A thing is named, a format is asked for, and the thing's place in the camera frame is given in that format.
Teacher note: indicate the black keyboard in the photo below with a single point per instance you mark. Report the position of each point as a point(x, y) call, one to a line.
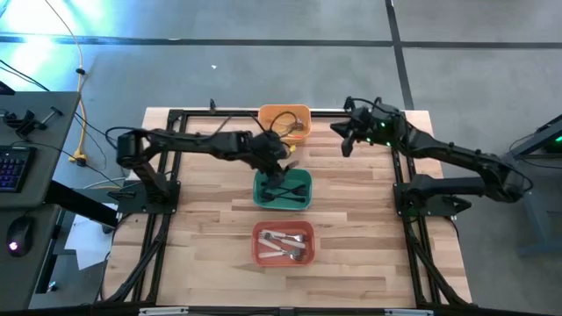
point(15, 169)

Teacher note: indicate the green plastic bin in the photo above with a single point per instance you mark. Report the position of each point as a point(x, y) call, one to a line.
point(304, 176)

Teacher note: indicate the dark grey desk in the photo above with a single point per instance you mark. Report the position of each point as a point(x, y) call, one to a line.
point(44, 123)

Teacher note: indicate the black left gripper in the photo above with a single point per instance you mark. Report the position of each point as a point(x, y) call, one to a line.
point(270, 151)

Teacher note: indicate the black desk beam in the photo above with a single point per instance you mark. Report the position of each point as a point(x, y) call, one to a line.
point(83, 204)

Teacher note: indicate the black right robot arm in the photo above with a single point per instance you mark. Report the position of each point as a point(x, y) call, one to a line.
point(461, 155)

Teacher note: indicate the red plastic bin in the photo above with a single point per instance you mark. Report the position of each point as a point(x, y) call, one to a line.
point(285, 262)

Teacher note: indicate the orange plastic bin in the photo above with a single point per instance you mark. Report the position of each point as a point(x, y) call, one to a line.
point(265, 116)

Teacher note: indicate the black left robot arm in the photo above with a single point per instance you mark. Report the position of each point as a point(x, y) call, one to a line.
point(197, 142)

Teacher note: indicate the white paper sheet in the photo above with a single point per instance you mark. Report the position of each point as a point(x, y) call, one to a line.
point(88, 241)

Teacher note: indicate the blue-grey legged workbench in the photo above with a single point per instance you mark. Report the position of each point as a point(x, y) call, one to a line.
point(540, 228)

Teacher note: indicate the silver metal bracket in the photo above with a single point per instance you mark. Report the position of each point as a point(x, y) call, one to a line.
point(408, 312)
point(162, 311)

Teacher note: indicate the black computer mouse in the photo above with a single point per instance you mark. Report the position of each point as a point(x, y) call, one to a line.
point(19, 234)

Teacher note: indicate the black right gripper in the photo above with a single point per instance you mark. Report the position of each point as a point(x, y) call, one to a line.
point(379, 127)

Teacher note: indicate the black clamp tool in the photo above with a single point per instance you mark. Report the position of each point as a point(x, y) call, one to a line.
point(24, 123)

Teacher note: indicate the black aluminium table frame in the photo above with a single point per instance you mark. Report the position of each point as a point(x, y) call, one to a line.
point(325, 113)

